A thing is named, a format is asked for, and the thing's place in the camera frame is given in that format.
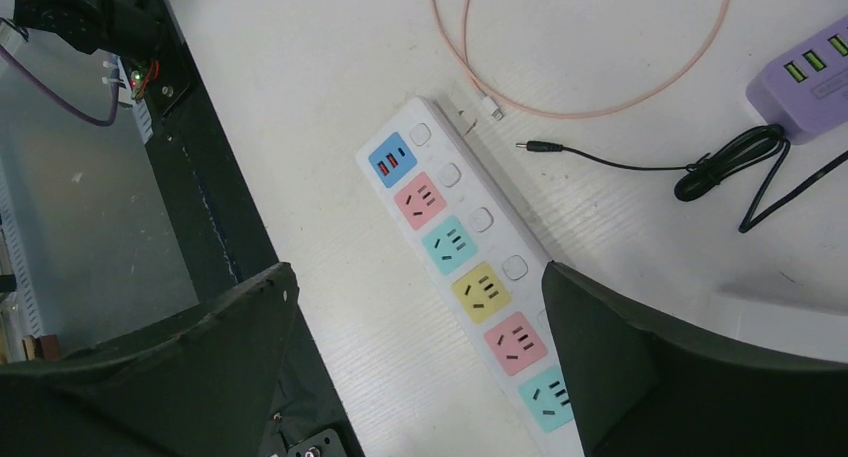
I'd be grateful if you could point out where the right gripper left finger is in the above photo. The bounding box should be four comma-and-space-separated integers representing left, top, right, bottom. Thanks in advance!
1, 262, 299, 456

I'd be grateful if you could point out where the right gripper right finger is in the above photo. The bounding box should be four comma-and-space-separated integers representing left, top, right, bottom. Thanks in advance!
541, 261, 847, 456

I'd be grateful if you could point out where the long white power strip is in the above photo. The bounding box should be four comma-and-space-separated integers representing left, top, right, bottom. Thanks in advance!
356, 96, 583, 456

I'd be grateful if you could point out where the pink cable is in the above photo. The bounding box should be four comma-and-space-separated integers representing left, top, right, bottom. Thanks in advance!
429, 0, 735, 123

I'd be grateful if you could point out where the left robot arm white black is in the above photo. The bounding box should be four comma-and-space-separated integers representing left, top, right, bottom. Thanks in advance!
12, 0, 164, 61

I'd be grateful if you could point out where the black plug on red cube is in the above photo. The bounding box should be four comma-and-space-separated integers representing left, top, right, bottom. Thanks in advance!
515, 124, 847, 234

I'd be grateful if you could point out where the purple power strip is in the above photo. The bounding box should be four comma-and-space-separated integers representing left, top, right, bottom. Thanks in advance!
746, 16, 847, 145

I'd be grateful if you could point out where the black mounting base plate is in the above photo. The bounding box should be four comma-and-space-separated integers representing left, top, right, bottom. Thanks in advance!
131, 0, 364, 456

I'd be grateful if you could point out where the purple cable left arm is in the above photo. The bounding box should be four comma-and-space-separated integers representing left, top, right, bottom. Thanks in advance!
0, 43, 122, 128

